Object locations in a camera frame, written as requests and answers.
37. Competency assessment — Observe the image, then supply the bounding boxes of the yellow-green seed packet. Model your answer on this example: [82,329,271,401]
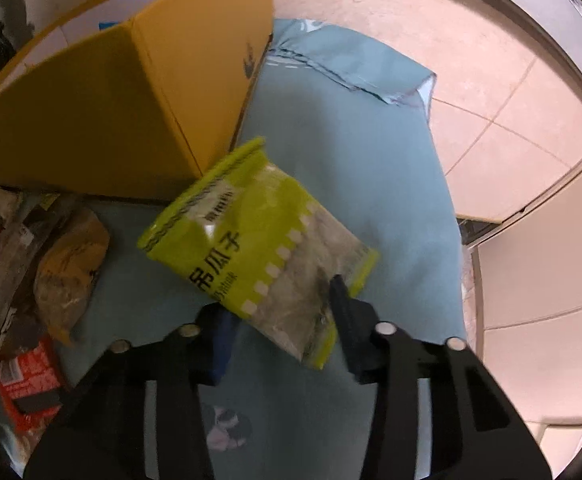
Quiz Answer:
[138,138,379,370]

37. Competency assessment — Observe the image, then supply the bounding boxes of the red black snack packet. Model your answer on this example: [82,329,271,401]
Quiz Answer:
[0,335,68,434]

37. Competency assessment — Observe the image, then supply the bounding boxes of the clear printed snack bag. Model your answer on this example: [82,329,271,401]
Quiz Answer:
[0,194,79,334]

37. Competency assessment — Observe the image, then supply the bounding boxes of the yellow cardboard box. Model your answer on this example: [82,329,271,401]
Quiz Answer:
[0,0,274,200]

